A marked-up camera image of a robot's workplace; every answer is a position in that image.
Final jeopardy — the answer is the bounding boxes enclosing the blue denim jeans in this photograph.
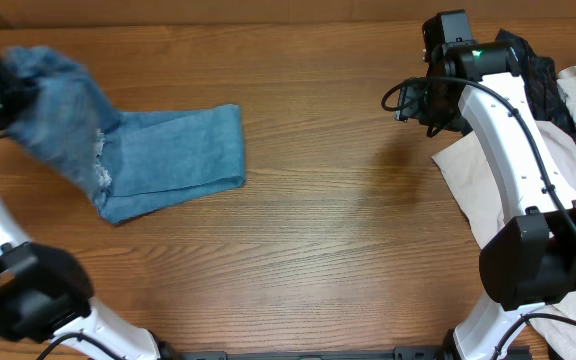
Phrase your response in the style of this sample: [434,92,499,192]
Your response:
[5,47,246,224]

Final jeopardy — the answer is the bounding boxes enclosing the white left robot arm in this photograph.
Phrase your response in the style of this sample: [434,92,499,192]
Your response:
[0,48,176,359]

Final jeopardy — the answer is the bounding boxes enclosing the beige cloth garment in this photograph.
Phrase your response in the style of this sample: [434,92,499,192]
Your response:
[431,51,576,360]

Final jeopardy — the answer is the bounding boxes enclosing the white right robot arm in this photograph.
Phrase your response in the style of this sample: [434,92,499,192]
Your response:
[392,40,576,359]

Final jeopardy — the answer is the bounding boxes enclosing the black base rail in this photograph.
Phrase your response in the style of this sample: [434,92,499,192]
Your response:
[167,344,534,360]

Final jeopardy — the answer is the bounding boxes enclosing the black dark garment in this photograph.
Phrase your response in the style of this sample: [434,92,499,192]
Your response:
[460,28,576,161]

